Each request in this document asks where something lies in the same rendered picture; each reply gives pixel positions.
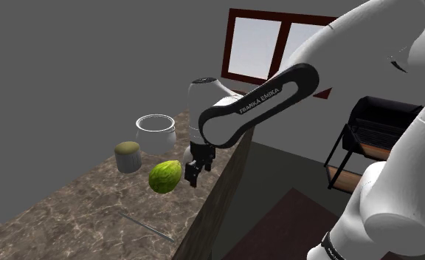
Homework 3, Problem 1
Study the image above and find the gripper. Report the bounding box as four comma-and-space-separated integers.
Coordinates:
184, 141, 217, 188

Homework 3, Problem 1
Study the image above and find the green cabbage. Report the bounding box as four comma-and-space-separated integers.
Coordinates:
148, 160, 183, 195

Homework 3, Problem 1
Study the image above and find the white round pot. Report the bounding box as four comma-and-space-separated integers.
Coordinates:
135, 114, 178, 156

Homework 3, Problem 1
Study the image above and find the grey canister with olive lid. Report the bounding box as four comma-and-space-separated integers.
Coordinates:
114, 140, 143, 174

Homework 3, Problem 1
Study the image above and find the thin grey metal rod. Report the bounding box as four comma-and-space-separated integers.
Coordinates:
118, 212, 176, 243

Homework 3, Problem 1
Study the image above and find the dark red rug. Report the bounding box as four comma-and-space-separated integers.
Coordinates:
221, 187, 344, 260

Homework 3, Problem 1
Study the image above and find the dark red framed window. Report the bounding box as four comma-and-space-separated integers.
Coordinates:
221, 7, 339, 100

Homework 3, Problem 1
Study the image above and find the black shelf cart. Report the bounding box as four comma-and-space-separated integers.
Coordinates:
323, 95, 424, 196

